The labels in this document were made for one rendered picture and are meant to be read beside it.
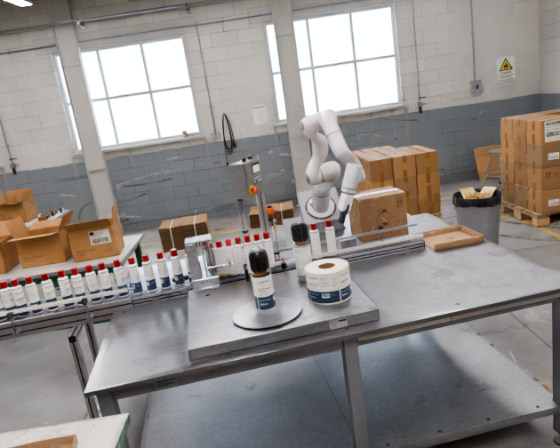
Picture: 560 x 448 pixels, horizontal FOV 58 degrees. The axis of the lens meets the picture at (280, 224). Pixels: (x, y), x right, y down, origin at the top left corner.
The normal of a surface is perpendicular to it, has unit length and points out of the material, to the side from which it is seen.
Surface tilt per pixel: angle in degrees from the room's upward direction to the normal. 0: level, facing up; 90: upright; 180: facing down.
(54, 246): 90
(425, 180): 89
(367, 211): 90
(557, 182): 93
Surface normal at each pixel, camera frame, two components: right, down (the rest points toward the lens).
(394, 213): 0.16, 0.22
